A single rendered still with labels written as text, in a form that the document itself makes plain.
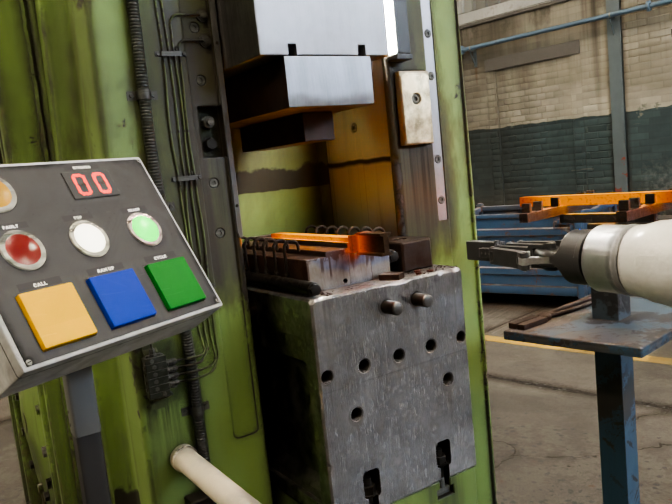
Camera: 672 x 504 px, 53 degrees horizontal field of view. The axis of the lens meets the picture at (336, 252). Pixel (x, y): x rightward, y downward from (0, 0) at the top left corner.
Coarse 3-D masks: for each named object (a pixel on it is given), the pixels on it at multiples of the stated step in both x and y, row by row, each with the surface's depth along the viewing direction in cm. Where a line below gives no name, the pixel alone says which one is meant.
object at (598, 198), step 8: (624, 192) 143; (632, 192) 141; (640, 192) 139; (648, 192) 137; (656, 192) 136; (664, 192) 135; (520, 200) 159; (528, 200) 158; (536, 200) 156; (544, 200) 155; (560, 200) 152; (568, 200) 150; (576, 200) 149; (584, 200) 147; (592, 200) 146; (600, 200) 145; (608, 200) 143; (616, 200) 142; (664, 200) 135
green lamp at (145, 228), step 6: (138, 216) 101; (132, 222) 99; (138, 222) 100; (144, 222) 101; (150, 222) 102; (138, 228) 99; (144, 228) 100; (150, 228) 101; (156, 228) 102; (138, 234) 99; (144, 234) 99; (150, 234) 100; (156, 234) 101; (150, 240) 100
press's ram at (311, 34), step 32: (224, 0) 130; (256, 0) 121; (288, 0) 125; (320, 0) 128; (352, 0) 132; (224, 32) 132; (256, 32) 122; (288, 32) 125; (320, 32) 129; (352, 32) 133; (384, 32) 137; (224, 64) 134; (256, 64) 131
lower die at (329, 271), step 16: (304, 240) 148; (320, 240) 144; (256, 256) 147; (272, 256) 141; (288, 256) 139; (304, 256) 136; (320, 256) 133; (336, 256) 133; (352, 256) 135; (368, 256) 137; (384, 256) 140; (272, 272) 142; (304, 272) 131; (320, 272) 131; (336, 272) 133; (352, 272) 135; (368, 272) 138
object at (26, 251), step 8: (8, 240) 83; (16, 240) 83; (24, 240) 84; (32, 240) 85; (8, 248) 82; (16, 248) 83; (24, 248) 83; (32, 248) 84; (16, 256) 82; (24, 256) 83; (32, 256) 84; (40, 256) 85; (24, 264) 82
